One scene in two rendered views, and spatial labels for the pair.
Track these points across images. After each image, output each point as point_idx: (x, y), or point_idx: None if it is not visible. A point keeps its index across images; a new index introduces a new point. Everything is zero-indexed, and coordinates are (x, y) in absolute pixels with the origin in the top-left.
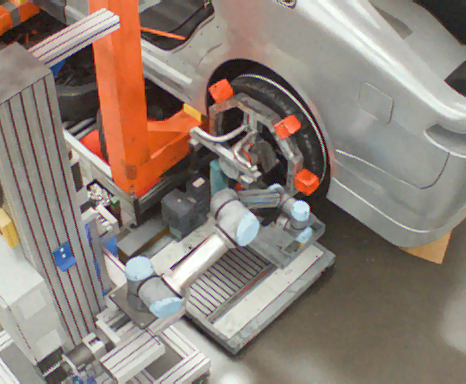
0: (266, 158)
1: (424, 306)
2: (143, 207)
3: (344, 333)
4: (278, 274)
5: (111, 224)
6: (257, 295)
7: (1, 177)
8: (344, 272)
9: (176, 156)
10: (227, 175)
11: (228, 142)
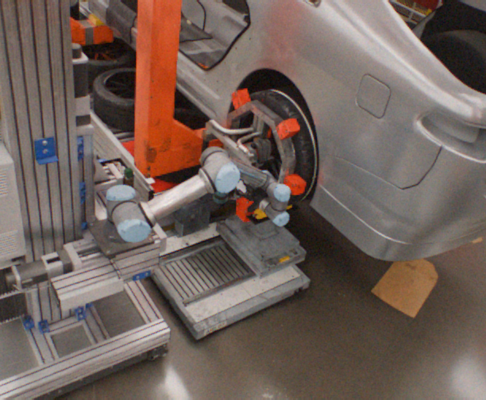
0: (264, 151)
1: (391, 350)
2: None
3: (305, 350)
4: (256, 281)
5: (116, 178)
6: (233, 293)
7: None
8: (315, 298)
9: (194, 159)
10: None
11: None
